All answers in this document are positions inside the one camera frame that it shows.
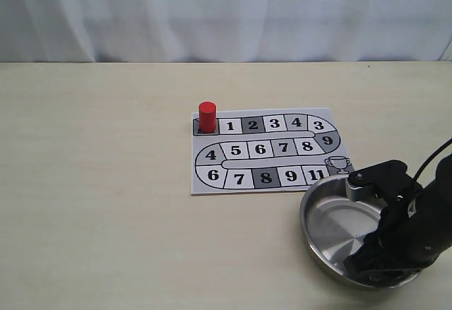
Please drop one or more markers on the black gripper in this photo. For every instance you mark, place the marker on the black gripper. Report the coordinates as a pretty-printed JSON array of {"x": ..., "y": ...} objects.
[{"x": 414, "y": 229}]

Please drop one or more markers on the red cylinder game piece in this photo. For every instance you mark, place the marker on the red cylinder game piece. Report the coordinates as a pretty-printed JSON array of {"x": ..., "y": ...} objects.
[{"x": 207, "y": 117}]

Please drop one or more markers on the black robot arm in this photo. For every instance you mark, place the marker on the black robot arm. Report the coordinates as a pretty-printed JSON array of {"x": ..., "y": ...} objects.
[{"x": 445, "y": 168}]

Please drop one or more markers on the round steel bowl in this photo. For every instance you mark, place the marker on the round steel bowl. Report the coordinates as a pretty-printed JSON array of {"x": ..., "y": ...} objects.
[{"x": 334, "y": 228}]

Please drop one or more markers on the printed number game board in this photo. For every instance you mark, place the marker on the printed number game board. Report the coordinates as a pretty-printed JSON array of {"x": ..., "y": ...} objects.
[{"x": 267, "y": 150}]

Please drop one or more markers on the white backdrop curtain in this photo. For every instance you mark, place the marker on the white backdrop curtain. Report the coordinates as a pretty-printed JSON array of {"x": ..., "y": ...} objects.
[{"x": 225, "y": 30}]

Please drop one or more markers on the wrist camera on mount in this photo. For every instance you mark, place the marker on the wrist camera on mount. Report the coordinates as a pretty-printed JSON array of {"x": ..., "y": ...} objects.
[{"x": 387, "y": 180}]

